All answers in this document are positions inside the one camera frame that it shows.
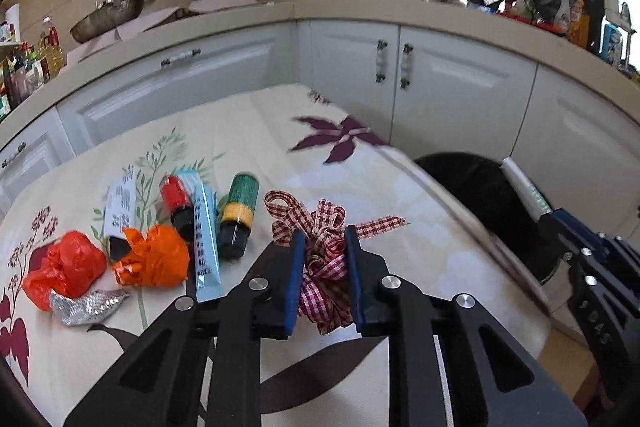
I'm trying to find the light blue tube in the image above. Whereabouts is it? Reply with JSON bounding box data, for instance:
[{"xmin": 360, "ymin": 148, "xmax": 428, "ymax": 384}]
[{"xmin": 176, "ymin": 169, "xmax": 224, "ymax": 304}]

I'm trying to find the white side cabinet door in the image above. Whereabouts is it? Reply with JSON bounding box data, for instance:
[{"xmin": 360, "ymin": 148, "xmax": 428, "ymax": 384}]
[{"xmin": 0, "ymin": 107, "xmax": 76, "ymax": 218}]

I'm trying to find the red and black flat object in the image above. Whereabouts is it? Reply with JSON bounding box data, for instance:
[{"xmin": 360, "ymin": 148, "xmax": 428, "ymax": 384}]
[{"xmin": 497, "ymin": 9, "xmax": 566, "ymax": 32}]

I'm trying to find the orange plastic bag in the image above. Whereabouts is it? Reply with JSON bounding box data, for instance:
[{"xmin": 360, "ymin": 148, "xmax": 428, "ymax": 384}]
[{"xmin": 111, "ymin": 225, "xmax": 191, "ymax": 289}]

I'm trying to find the steel wok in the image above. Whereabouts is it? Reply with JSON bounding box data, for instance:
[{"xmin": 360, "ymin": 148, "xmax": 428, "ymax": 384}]
[{"xmin": 69, "ymin": 0, "xmax": 147, "ymax": 44}]

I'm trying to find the green bottle with yellow band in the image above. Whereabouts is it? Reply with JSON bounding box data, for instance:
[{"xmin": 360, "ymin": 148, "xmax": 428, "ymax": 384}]
[{"xmin": 216, "ymin": 173, "xmax": 259, "ymax": 259}]

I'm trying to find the red plastic bag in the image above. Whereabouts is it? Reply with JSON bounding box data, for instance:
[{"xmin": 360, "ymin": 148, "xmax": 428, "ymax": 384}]
[{"xmin": 22, "ymin": 230, "xmax": 108, "ymax": 312}]

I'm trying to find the silver foil wrapper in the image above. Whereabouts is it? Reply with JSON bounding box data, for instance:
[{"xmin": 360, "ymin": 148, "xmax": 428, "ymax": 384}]
[{"xmin": 48, "ymin": 288, "xmax": 130, "ymax": 327}]

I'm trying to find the red checkered ribbon bow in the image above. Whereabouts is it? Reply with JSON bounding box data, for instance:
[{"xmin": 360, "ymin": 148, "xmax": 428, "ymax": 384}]
[{"xmin": 264, "ymin": 190, "xmax": 410, "ymax": 335}]

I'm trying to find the white side cabinet handle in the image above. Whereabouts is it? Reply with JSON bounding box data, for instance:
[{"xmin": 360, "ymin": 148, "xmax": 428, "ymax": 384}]
[{"xmin": 1, "ymin": 142, "xmax": 27, "ymax": 168}]

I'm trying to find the white drawer handle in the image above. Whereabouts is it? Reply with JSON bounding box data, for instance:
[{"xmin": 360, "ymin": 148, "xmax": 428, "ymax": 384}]
[{"xmin": 160, "ymin": 48, "xmax": 201, "ymax": 68}]

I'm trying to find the white wide drawer front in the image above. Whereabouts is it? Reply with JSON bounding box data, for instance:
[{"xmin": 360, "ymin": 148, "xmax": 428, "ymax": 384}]
[{"xmin": 57, "ymin": 27, "xmax": 296, "ymax": 158}]

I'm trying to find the white large cabinet door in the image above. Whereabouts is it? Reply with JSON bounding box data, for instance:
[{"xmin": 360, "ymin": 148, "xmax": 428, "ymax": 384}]
[{"xmin": 510, "ymin": 64, "xmax": 640, "ymax": 228}]

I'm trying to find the black trash bin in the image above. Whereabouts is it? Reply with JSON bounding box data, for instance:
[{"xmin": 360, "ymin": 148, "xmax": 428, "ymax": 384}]
[{"xmin": 414, "ymin": 152, "xmax": 563, "ymax": 285}]

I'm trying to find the blue packet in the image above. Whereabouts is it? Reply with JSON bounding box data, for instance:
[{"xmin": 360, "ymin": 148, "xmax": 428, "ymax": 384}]
[{"xmin": 602, "ymin": 24, "xmax": 624, "ymax": 62}]

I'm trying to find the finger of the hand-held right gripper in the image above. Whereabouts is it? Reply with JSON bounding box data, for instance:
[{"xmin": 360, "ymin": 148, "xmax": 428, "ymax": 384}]
[
  {"xmin": 567, "ymin": 254, "xmax": 630, "ymax": 388},
  {"xmin": 539, "ymin": 208, "xmax": 640, "ymax": 268}
]

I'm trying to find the floral tablecloth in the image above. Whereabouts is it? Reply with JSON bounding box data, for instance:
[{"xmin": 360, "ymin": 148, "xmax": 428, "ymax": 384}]
[{"xmin": 0, "ymin": 82, "xmax": 551, "ymax": 427}]

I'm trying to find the chrome faucet with white filter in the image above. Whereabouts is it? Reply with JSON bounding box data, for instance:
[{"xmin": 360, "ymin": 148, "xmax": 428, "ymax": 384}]
[{"xmin": 602, "ymin": 0, "xmax": 633, "ymax": 28}]

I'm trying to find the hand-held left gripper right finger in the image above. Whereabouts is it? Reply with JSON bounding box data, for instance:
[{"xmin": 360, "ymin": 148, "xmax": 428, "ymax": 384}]
[{"xmin": 343, "ymin": 224, "xmax": 588, "ymax": 427}]

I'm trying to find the white carton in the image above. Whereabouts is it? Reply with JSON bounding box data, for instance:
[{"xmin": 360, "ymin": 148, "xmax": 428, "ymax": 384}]
[{"xmin": 5, "ymin": 4, "xmax": 21, "ymax": 42}]

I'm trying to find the pale pink stove cover cloth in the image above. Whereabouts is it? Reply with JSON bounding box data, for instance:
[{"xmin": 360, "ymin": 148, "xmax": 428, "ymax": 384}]
[{"xmin": 65, "ymin": 0, "xmax": 258, "ymax": 62}]

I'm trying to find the white tube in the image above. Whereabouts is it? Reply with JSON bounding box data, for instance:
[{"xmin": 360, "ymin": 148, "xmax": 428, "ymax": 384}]
[{"xmin": 500, "ymin": 157, "xmax": 555, "ymax": 222}]

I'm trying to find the white narrow cabinet door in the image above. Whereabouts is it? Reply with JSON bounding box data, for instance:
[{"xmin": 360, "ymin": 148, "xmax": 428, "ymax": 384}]
[{"xmin": 310, "ymin": 19, "xmax": 401, "ymax": 148}]

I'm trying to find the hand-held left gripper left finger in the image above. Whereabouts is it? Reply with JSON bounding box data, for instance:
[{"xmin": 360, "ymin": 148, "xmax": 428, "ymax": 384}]
[{"xmin": 62, "ymin": 229, "xmax": 307, "ymax": 427}]

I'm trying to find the white snack packet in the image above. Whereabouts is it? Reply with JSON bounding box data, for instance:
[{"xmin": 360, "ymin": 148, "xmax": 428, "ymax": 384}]
[{"xmin": 102, "ymin": 164, "xmax": 142, "ymax": 264}]

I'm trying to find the orange detergent bottle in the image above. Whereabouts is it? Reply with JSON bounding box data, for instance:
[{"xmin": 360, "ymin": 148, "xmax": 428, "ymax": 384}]
[{"xmin": 570, "ymin": 0, "xmax": 591, "ymax": 48}]

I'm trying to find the beige kitchen countertop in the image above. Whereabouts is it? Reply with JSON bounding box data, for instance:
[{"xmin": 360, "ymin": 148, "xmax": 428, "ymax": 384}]
[{"xmin": 0, "ymin": 0, "xmax": 640, "ymax": 128}]

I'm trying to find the group of condiment bottles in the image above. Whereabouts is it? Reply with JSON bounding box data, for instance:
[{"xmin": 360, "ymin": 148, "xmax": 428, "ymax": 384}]
[{"xmin": 0, "ymin": 14, "xmax": 66, "ymax": 118}]

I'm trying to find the red bottle with black cap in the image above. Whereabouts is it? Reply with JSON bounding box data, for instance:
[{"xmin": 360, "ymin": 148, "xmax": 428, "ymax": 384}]
[{"xmin": 160, "ymin": 176, "xmax": 196, "ymax": 242}]

